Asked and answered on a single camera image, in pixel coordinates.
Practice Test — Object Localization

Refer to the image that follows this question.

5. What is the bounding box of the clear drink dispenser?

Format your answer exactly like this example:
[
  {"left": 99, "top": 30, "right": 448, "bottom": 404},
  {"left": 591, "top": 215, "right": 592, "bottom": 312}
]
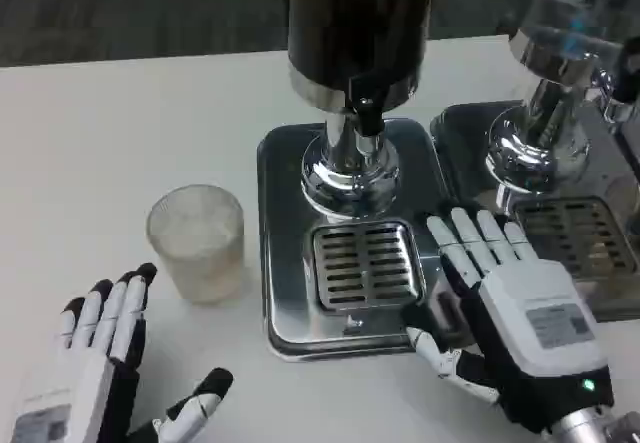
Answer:
[{"left": 484, "top": 0, "right": 640, "bottom": 214}]

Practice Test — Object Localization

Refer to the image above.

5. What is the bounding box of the steel drain grid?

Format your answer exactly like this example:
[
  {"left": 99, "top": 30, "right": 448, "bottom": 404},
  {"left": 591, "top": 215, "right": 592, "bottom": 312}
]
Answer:
[
  {"left": 310, "top": 220, "right": 427, "bottom": 313},
  {"left": 512, "top": 196, "right": 639, "bottom": 280}
]

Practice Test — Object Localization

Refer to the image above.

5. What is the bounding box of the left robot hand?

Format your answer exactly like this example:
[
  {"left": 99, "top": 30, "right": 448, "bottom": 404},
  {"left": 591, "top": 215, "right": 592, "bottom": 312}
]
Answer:
[{"left": 8, "top": 262, "right": 235, "bottom": 443}]

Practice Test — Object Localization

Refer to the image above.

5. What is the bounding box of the steel drip tray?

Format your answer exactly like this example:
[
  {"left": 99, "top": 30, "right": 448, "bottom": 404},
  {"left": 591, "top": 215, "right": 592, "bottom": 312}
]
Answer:
[
  {"left": 256, "top": 116, "right": 451, "bottom": 363},
  {"left": 429, "top": 100, "right": 640, "bottom": 323}
]

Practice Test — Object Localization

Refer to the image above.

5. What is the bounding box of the clear ribbed glass cup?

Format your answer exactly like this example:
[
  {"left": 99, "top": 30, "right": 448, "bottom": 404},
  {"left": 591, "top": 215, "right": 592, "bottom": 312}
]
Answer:
[{"left": 145, "top": 184, "right": 246, "bottom": 306}]

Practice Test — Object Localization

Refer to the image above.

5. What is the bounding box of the black tap of dark dispenser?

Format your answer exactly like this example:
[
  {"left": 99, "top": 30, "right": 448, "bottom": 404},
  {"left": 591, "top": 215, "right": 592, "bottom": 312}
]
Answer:
[{"left": 347, "top": 75, "right": 386, "bottom": 158}]

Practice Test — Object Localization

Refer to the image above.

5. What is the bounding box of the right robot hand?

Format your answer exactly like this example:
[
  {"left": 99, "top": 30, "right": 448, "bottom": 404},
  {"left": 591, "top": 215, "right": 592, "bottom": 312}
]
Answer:
[{"left": 402, "top": 206, "right": 615, "bottom": 435}]

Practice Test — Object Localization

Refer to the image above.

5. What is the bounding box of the dark drink dispenser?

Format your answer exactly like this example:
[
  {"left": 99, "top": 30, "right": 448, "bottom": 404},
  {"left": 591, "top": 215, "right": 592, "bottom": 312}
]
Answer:
[{"left": 282, "top": 0, "right": 436, "bottom": 219}]

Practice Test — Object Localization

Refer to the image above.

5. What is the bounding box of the black tap of clear dispenser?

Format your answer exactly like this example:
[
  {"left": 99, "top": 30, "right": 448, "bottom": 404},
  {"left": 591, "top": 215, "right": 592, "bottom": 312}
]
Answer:
[{"left": 589, "top": 37, "right": 640, "bottom": 124}]

